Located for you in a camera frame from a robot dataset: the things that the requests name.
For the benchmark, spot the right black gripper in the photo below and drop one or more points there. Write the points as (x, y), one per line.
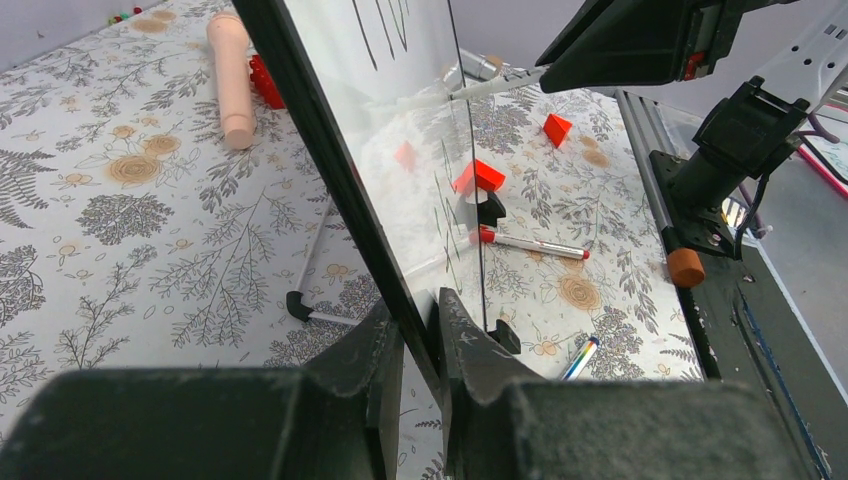
(631, 42)

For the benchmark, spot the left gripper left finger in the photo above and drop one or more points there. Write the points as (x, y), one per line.
(354, 409)

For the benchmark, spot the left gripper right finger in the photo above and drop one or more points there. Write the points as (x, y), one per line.
(487, 415)

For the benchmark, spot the white whiteboard black frame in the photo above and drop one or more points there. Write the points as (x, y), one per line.
(371, 88)

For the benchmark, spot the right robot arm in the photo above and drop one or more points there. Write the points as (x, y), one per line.
(751, 132)

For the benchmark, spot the blue cap whiteboard marker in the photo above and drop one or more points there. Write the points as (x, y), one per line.
(581, 359)

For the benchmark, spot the red cap whiteboard marker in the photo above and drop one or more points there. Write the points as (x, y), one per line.
(488, 236)

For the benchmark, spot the small red block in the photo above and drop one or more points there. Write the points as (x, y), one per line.
(556, 129)
(478, 175)

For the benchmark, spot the orange cylinder block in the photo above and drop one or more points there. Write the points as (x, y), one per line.
(685, 268)

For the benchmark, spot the floral patterned table mat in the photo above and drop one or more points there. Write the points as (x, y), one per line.
(130, 236)

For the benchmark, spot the red rectangular tray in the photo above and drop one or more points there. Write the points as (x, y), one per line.
(264, 84)

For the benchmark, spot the pink plastic toy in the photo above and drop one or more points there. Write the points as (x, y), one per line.
(229, 41)

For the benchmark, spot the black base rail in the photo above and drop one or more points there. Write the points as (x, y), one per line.
(747, 329)

